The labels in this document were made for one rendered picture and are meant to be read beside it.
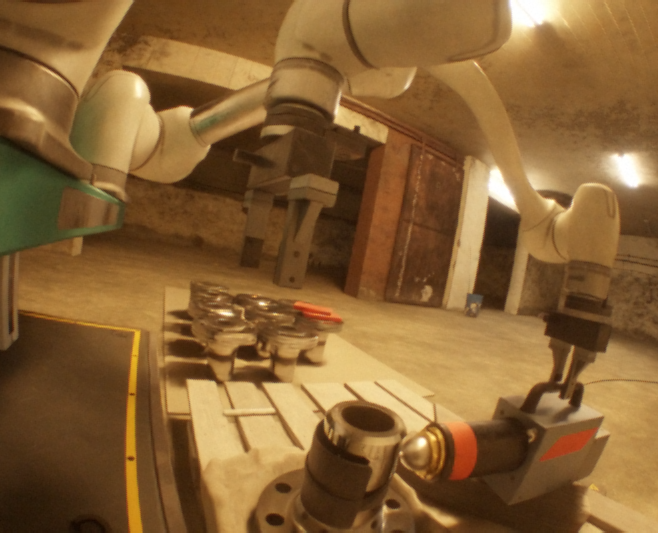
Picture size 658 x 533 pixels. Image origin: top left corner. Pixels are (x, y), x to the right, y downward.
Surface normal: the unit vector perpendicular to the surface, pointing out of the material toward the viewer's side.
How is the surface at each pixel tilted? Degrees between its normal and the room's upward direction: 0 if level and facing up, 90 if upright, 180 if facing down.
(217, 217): 90
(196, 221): 90
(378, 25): 137
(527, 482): 90
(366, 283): 90
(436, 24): 143
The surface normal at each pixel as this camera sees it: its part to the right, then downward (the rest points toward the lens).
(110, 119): 0.68, 0.13
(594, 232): -0.74, -0.09
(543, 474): 0.16, 0.07
